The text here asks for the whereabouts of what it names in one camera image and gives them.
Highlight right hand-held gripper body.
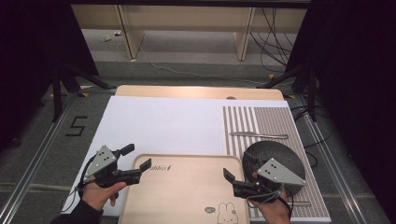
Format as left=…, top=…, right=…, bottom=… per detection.
left=232, top=157, right=307, bottom=201

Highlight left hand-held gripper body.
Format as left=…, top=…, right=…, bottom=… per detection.
left=82, top=144, right=143, bottom=189

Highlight black textured round plate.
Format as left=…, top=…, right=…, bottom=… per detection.
left=242, top=140, right=306, bottom=196

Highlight chopsticks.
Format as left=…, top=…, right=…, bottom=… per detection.
left=229, top=131, right=290, bottom=140

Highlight beige wooden tray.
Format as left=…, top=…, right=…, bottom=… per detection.
left=118, top=153, right=251, bottom=224

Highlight person's left hand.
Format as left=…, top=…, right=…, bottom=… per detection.
left=81, top=181, right=128, bottom=213

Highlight person's right hand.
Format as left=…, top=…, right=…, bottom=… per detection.
left=248, top=172, right=292, bottom=224

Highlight white board sheet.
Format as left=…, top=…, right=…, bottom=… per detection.
left=61, top=95, right=332, bottom=224

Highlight brown striped placemat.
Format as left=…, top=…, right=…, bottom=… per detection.
left=221, top=105, right=331, bottom=218

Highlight light wooden table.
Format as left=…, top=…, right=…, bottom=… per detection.
left=115, top=84, right=285, bottom=101

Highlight black metal stand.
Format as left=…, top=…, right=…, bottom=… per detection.
left=50, top=62, right=118, bottom=123
left=256, top=63, right=318, bottom=122

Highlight black curtain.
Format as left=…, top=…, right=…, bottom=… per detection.
left=0, top=0, right=100, bottom=152
left=285, top=0, right=396, bottom=218

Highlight beige background desk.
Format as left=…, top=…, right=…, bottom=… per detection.
left=70, top=3, right=307, bottom=62

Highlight right gripper grey cable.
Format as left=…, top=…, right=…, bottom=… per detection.
left=246, top=189, right=282, bottom=209

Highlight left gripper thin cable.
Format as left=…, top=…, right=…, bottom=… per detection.
left=60, top=155, right=95, bottom=215

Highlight black floor cable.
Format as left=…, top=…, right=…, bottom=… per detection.
left=290, top=104, right=334, bottom=169

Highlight metal floor rail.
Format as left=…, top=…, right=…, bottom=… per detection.
left=295, top=94, right=366, bottom=224
left=0, top=92, right=78, bottom=224

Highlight thin white floor cable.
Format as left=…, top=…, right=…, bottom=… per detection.
left=136, top=46, right=272, bottom=87

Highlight black cable bundle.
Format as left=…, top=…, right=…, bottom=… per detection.
left=250, top=7, right=297, bottom=74

